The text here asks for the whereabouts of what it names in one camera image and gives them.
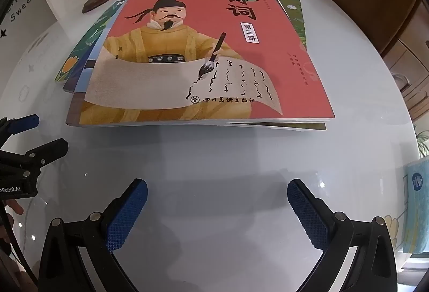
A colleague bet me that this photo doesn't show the green tulip book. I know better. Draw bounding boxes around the green tulip book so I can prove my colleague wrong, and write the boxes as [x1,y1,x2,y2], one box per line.
[54,0,126,83]

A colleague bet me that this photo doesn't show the pale rabbits cover book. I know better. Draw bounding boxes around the pale rabbits cover book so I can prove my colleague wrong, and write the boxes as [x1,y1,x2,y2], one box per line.
[66,91,327,132]

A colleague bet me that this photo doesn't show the black cable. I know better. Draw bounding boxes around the black cable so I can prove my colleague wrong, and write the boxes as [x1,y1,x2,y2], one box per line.
[0,201,39,282]

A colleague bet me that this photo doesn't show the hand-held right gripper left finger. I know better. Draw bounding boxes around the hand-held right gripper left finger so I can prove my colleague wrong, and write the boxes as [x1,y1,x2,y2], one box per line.
[38,178,149,292]

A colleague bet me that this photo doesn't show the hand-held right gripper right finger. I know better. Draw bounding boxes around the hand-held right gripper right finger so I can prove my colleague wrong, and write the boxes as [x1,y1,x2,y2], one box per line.
[286,178,398,292]

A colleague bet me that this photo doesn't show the white lettered wall poster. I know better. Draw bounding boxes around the white lettered wall poster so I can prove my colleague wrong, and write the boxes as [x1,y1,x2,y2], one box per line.
[0,0,57,41]

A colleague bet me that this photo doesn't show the green red creature book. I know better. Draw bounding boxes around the green red creature book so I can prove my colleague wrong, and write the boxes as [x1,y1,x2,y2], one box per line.
[265,0,307,51]

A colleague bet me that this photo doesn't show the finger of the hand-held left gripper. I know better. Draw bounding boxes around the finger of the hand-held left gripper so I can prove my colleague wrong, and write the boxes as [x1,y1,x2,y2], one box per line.
[0,139,69,179]
[0,114,40,145]

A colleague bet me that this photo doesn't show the long leaf green plant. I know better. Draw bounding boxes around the long leaf green plant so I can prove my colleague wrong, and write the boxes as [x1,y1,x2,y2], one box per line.
[416,129,429,158]

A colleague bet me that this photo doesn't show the person's left hand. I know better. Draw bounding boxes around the person's left hand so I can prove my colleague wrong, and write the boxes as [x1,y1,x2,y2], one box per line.
[0,198,25,246]

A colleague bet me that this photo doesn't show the pink poet cover book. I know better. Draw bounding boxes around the pink poet cover book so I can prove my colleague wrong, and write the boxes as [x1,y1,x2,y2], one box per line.
[80,0,336,128]

